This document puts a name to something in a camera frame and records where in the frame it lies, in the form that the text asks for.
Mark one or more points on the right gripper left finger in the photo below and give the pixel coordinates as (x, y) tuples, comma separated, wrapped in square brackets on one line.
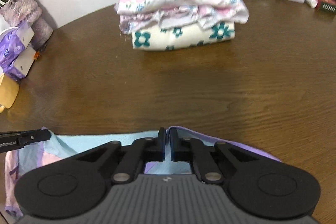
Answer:
[(73, 186)]

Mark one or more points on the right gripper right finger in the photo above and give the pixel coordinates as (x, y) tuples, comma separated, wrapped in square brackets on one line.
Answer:
[(259, 185)]

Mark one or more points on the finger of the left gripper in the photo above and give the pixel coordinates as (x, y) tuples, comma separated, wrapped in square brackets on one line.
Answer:
[(33, 136)]

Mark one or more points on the pink blue mesh vest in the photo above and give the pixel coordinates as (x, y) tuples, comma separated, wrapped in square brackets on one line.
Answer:
[(21, 161)]

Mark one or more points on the yellow ceramic mug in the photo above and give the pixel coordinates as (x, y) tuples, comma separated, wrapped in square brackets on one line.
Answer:
[(8, 92)]

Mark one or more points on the lower purple tissue pack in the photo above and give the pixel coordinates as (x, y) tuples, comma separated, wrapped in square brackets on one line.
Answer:
[(19, 68)]

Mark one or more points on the purple tissue pack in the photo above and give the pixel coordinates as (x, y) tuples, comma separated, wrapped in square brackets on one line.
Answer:
[(14, 41), (19, 68)]

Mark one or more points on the upper purple tissue pack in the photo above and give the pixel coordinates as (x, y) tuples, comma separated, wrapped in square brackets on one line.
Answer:
[(14, 41)]

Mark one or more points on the purple textured vase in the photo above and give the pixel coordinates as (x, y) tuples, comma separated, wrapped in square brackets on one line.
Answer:
[(16, 12)]

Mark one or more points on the folded green flower garment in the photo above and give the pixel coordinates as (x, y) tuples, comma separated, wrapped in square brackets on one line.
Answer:
[(155, 38)]

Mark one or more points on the white small tube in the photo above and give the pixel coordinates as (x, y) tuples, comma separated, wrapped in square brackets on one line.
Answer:
[(312, 3)]

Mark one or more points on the black red gift box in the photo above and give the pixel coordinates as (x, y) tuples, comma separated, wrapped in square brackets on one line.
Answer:
[(326, 6)]

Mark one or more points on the folded pink floral garment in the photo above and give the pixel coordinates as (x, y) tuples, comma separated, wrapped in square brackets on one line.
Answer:
[(139, 14)]

